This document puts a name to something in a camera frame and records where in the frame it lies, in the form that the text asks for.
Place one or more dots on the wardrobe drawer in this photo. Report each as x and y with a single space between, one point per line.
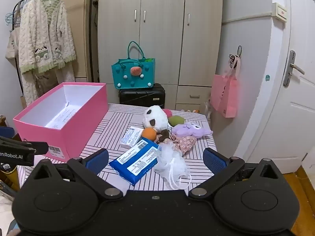
190 107
194 94

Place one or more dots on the blue wet wipes pack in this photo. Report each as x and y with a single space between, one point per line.
135 161

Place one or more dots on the white brown panda plush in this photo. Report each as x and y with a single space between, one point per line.
155 118

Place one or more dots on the dark blue object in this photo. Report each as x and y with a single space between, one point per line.
6 131

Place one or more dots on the beige wardrobe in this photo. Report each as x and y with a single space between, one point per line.
160 29

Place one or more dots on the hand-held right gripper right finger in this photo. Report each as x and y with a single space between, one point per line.
214 162

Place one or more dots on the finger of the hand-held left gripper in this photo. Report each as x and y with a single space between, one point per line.
37 147

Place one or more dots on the pink paper shopping bag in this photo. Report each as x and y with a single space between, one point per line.
225 95

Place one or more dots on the white door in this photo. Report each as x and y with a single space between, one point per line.
290 103

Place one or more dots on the green plush toy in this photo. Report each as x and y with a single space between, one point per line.
176 120

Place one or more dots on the striped pink tablecloth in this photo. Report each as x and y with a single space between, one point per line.
118 120

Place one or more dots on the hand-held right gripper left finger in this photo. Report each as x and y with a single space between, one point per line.
98 159

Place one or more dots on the white tissue pack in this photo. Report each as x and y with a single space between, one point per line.
131 137

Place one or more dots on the white wall switch box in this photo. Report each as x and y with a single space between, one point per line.
279 12

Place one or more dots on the pink cardboard box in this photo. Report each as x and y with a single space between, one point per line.
81 125

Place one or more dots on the white fleece robe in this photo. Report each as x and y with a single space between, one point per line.
44 41

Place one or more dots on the printed paper sheet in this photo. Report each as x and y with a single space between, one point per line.
61 119

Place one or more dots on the round teal door sticker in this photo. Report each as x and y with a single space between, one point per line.
267 78

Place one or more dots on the black suitcase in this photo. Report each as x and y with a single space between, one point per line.
142 95

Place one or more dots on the purple plush toy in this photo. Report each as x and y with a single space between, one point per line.
189 129

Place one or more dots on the orange plush ball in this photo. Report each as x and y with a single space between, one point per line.
149 134

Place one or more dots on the small pink plush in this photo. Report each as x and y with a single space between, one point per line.
168 113

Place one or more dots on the beige canvas bag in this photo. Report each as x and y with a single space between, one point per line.
12 44

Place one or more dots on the white mesh bath pouf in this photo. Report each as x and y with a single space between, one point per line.
172 164

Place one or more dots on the clear plastic bag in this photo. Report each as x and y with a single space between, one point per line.
208 108

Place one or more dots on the teal felt tote bag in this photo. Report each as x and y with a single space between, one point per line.
133 75

